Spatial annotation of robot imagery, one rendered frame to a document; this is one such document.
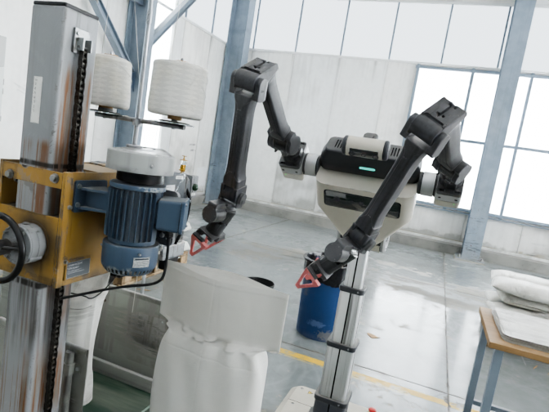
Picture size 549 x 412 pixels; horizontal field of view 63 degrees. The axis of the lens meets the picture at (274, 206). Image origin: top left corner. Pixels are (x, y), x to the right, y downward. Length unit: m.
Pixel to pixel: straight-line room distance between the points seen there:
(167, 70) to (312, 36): 8.90
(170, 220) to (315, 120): 8.63
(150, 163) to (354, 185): 0.83
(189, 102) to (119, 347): 1.34
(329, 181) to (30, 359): 1.14
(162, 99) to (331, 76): 8.59
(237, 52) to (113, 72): 8.96
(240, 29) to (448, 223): 5.99
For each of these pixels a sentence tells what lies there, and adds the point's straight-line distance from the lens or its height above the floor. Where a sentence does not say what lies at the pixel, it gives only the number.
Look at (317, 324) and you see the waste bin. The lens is 3.75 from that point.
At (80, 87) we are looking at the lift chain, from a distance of 1.33.
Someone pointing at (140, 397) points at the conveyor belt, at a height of 0.38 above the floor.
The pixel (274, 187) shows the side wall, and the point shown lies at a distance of 9.97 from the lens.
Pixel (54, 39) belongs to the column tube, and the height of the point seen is 1.67.
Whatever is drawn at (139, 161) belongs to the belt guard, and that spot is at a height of 1.40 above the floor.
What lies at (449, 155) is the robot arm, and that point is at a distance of 1.43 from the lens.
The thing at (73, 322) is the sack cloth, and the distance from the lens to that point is 1.88.
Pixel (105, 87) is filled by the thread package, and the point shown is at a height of 1.58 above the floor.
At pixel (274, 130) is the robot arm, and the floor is 1.55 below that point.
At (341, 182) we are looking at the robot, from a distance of 1.72.
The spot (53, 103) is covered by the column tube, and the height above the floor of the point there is 1.51.
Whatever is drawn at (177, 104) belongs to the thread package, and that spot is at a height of 1.56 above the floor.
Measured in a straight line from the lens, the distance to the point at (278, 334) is 1.52.
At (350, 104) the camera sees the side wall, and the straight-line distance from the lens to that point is 9.62.
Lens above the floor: 1.48
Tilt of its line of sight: 7 degrees down
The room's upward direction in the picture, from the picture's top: 9 degrees clockwise
